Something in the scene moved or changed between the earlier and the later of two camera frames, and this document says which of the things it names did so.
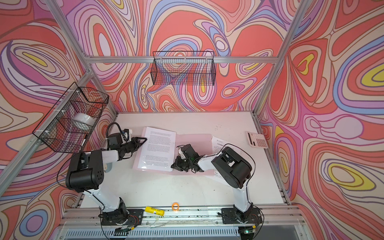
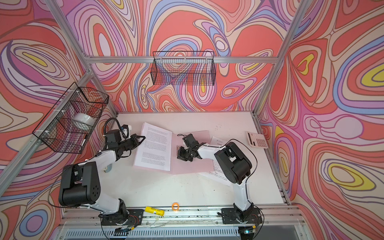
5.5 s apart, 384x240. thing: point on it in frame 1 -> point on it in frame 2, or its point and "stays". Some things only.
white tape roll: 85,118 stays
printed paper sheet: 158,152 stays
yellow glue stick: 158,212 stays
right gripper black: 177,164 -> 181,156
